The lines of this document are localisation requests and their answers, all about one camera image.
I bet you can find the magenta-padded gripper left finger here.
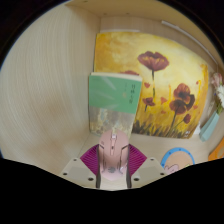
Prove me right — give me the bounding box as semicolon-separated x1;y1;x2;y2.
59;143;101;189

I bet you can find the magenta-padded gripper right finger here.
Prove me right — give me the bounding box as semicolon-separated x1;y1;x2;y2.
126;143;167;189

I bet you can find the pink computer mouse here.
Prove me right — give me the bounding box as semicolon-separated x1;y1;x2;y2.
96;129;130;182

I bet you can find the round blue-rimmed cartoon mouse pad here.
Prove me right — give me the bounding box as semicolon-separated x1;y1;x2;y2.
160;148;196;175

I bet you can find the green cover book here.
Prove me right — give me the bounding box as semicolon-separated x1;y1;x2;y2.
87;71;144;138

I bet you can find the pale teal vase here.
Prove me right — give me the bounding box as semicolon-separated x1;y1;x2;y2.
199;111;221;143

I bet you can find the orange cover book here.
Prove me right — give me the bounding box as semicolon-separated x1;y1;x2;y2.
208;138;224;162

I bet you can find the yellow poppy flower painting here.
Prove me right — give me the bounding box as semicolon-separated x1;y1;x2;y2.
93;31;209;139

